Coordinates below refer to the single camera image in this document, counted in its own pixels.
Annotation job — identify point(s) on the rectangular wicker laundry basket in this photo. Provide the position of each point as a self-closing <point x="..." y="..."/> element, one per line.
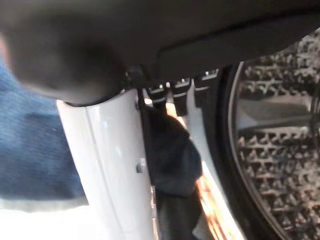
<point x="207" y="190"/>

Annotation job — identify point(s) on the black garment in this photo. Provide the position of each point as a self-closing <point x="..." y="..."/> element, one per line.
<point x="172" y="155"/>

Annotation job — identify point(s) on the dark grey washing machine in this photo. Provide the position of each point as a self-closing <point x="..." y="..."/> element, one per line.
<point x="275" y="150"/>

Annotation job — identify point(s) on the navy blue garment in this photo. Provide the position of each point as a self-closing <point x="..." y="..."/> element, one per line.
<point x="32" y="150"/>

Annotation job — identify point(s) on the white garment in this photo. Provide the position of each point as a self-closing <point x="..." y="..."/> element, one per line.
<point x="37" y="222"/>

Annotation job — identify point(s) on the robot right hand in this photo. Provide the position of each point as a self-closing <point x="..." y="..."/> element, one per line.
<point x="125" y="30"/>

